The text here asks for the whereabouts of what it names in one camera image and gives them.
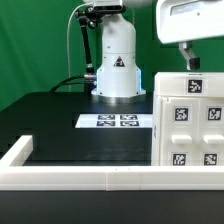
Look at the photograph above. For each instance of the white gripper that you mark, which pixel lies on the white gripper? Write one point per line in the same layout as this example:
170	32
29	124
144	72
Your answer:
188	20

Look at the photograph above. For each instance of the white cabinet top block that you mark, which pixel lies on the white cabinet top block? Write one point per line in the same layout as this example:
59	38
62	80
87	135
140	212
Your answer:
186	84

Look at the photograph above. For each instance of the white cabinet door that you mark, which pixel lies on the white cabinet door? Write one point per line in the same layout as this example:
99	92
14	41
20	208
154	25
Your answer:
211	132
178	131

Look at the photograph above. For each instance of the white cabinet body box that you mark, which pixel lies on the white cabinet body box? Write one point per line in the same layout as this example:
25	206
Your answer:
157	115

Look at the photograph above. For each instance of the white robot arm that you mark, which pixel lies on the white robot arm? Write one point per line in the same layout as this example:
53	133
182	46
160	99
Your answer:
118	79

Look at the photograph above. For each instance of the overhead camera bar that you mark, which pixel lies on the overhead camera bar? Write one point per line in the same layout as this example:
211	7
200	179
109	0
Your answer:
106	9

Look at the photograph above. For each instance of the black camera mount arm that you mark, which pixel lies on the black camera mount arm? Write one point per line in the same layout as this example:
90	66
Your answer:
88	18

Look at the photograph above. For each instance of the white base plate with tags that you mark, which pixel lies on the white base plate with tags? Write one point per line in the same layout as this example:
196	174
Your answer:
114	121

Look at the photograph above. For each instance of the white U-shaped border frame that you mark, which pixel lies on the white U-shaped border frame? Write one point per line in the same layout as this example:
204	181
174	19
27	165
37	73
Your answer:
16	175

